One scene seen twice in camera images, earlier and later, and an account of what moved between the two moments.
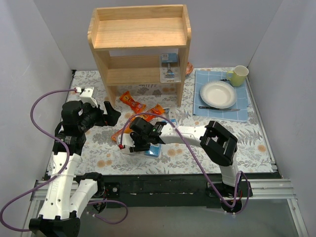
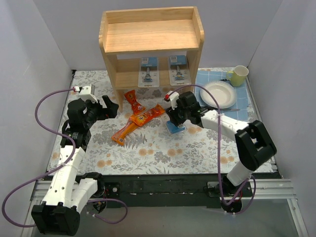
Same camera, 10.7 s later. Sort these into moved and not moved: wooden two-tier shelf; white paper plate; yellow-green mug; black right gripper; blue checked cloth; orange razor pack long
Moved: wooden two-tier shelf; black right gripper
Not moved: yellow-green mug; orange razor pack long; white paper plate; blue checked cloth
